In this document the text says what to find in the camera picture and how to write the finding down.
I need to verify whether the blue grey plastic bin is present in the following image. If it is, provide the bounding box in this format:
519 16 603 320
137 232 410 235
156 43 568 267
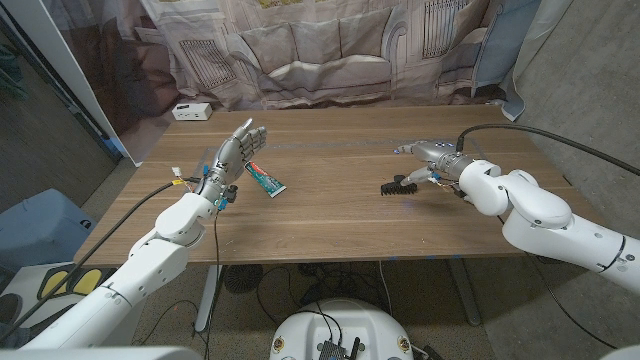
0 188 99 274

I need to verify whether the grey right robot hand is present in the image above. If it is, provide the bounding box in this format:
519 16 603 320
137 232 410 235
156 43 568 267
392 140 474 187

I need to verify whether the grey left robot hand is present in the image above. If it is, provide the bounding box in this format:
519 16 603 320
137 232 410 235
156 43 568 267
193 117 269 204

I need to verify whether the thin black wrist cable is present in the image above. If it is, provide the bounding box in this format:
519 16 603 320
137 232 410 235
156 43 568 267
497 214 619 350
202 208 222 360

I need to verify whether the black round floor fan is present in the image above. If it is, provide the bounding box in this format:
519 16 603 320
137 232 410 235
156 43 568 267
223 263 264 295

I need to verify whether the black module on torso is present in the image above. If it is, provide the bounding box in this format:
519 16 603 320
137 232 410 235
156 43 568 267
317 337 362 360

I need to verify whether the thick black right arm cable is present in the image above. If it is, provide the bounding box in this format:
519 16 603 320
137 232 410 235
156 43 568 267
454 123 640 177

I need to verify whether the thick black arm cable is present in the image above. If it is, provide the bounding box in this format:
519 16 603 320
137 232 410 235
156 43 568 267
454 123 640 177
0 175 202 344

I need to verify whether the thin black left wrist cable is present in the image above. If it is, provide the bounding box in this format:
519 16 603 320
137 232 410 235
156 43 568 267
202 208 222 360

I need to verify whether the white table leg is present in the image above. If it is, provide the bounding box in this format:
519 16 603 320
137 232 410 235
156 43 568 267
193 264 224 332

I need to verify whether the black claw hair clip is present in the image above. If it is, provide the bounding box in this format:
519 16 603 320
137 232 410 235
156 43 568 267
380 174 419 197

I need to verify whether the grey table leg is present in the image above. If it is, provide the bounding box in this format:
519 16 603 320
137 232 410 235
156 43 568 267
447 258 482 327

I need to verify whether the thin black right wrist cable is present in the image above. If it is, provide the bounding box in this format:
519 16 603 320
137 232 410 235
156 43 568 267
497 214 619 350

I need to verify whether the printed sofa backdrop cloth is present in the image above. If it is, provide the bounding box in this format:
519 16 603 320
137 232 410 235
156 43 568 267
39 0 574 166

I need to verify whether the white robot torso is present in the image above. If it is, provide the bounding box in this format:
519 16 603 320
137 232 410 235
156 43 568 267
269 298 415 360

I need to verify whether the white partition panel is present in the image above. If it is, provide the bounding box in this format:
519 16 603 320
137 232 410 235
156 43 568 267
0 0 146 167

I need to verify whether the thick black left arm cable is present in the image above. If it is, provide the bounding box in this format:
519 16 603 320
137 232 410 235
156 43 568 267
0 175 202 344

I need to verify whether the white power strip box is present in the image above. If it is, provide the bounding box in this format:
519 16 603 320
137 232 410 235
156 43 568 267
171 102 213 122

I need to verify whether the floor mat with yellow pads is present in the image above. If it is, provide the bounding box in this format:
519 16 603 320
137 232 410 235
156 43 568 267
0 262 121 346

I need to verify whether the green red toothpaste tube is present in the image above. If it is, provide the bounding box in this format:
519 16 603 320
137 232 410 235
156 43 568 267
243 160 288 199

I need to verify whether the black floor cable tangle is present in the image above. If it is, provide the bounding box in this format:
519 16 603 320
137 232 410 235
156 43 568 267
254 262 396 326

